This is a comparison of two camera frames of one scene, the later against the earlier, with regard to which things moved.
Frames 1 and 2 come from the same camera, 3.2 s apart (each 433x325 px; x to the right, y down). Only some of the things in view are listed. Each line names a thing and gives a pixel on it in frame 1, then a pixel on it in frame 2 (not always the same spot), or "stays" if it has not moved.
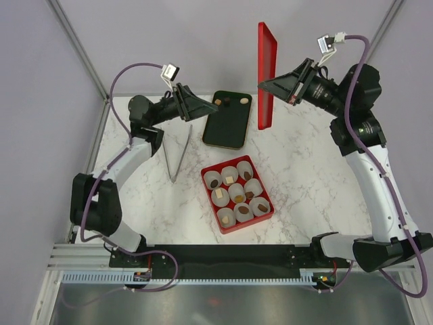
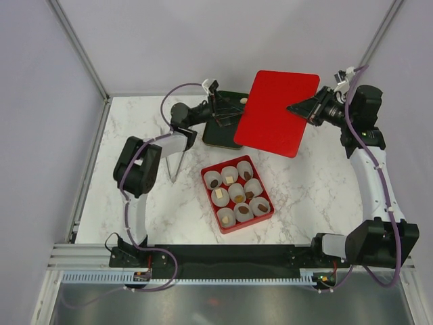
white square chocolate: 229,179 stays
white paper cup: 229,175 stays
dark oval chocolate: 243,210 stays
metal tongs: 174,179 stays
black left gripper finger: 189,105 to 222,106
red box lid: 267,69 to 266,123
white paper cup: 259,206 stays
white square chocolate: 218,193 stays
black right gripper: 293,86 to 306,107
